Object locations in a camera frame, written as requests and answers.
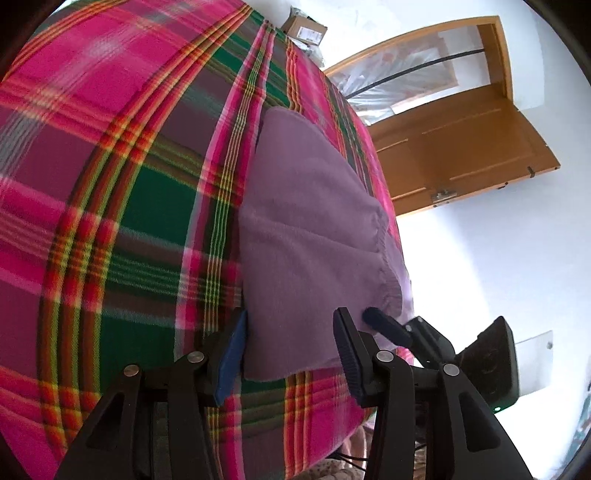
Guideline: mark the transparent printed door curtain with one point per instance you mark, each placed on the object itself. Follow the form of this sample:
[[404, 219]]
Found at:
[[406, 69]]

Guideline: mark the white wall plate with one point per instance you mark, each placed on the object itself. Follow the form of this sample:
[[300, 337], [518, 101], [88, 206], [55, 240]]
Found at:
[[535, 364]]

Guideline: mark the brown cardboard box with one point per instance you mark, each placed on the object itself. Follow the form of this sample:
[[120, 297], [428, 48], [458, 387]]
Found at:
[[304, 27]]

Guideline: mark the plaid bed sheet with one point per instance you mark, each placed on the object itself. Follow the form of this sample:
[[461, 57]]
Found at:
[[115, 184]]

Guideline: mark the purple fleece sweater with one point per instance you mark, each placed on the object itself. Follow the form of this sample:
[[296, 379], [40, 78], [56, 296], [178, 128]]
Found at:
[[314, 230]]

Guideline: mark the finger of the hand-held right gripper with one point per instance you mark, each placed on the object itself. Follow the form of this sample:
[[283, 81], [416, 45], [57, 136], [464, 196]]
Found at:
[[385, 325], [431, 346]]

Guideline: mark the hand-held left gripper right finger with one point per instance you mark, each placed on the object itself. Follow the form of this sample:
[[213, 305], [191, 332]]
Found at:
[[348, 355]]

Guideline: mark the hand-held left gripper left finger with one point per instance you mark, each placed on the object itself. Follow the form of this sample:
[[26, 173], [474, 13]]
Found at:
[[233, 355]]

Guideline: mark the wooden door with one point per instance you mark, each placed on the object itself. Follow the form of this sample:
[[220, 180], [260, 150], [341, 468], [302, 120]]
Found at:
[[461, 147]]

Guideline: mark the plastic mailer bags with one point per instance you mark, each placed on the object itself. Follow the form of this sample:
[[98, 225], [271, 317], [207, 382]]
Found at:
[[314, 50]]

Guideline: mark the wooden door frame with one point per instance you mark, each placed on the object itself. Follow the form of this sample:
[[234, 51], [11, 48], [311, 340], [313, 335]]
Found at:
[[501, 55]]

